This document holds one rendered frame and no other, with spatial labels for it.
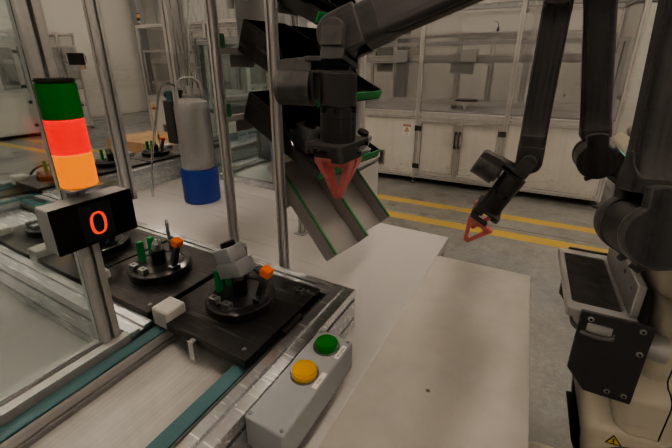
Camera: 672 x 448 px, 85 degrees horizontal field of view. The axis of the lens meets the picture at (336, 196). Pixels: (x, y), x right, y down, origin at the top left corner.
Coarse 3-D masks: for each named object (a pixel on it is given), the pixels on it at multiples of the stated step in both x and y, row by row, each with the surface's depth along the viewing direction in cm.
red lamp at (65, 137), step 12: (60, 120) 52; (72, 120) 52; (84, 120) 54; (48, 132) 51; (60, 132) 51; (72, 132) 52; (84, 132) 54; (60, 144) 52; (72, 144) 52; (84, 144) 54
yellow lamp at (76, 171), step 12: (60, 156) 53; (72, 156) 53; (84, 156) 54; (60, 168) 53; (72, 168) 53; (84, 168) 54; (60, 180) 54; (72, 180) 54; (84, 180) 55; (96, 180) 57
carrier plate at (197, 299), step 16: (208, 288) 81; (288, 288) 81; (192, 304) 75; (288, 304) 75; (304, 304) 76; (176, 320) 71; (192, 320) 71; (208, 320) 71; (256, 320) 71; (272, 320) 71; (288, 320) 71; (192, 336) 67; (208, 336) 67; (224, 336) 67; (240, 336) 67; (256, 336) 67; (272, 336) 67; (224, 352) 63; (240, 352) 63; (256, 352) 63
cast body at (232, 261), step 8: (232, 240) 73; (224, 248) 72; (232, 248) 72; (240, 248) 73; (216, 256) 73; (224, 256) 72; (232, 256) 71; (240, 256) 73; (248, 256) 73; (224, 264) 72; (232, 264) 71; (240, 264) 71; (248, 264) 73; (224, 272) 73; (232, 272) 72; (240, 272) 71; (248, 272) 72
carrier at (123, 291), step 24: (120, 264) 91; (144, 264) 87; (168, 264) 87; (192, 264) 91; (216, 264) 91; (120, 288) 81; (144, 288) 81; (168, 288) 81; (192, 288) 82; (144, 312) 73
